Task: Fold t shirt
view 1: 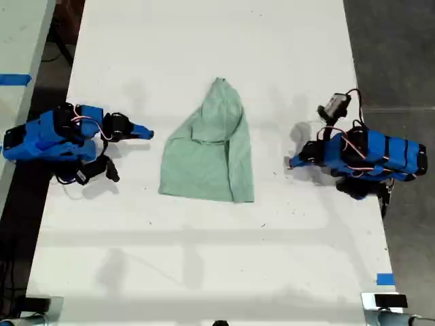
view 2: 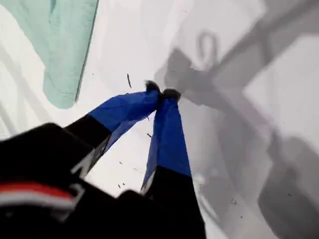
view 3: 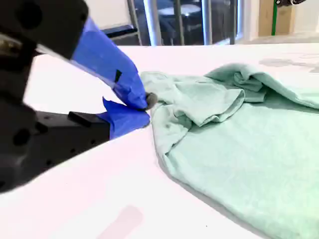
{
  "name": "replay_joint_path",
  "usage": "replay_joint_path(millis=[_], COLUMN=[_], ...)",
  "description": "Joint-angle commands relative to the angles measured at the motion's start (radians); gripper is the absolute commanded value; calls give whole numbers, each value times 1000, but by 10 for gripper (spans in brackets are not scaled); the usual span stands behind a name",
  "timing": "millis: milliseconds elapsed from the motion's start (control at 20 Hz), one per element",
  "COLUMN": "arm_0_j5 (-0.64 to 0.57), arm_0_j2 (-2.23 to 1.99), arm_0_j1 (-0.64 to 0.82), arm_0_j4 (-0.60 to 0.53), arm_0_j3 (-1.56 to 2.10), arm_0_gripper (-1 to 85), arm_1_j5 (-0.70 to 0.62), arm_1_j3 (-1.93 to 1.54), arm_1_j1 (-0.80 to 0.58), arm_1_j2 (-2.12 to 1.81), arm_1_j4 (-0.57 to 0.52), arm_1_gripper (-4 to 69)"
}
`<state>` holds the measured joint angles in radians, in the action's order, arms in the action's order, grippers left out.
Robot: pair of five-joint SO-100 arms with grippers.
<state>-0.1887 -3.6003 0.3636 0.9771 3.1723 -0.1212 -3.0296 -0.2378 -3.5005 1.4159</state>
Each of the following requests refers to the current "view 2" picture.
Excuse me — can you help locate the pale green T-shirt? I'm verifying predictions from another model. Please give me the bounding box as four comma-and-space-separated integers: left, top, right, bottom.
1, 0, 100, 110

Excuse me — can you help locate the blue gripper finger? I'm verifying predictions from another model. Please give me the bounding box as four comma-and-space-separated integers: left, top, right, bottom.
65, 80, 163, 160
139, 88, 208, 239

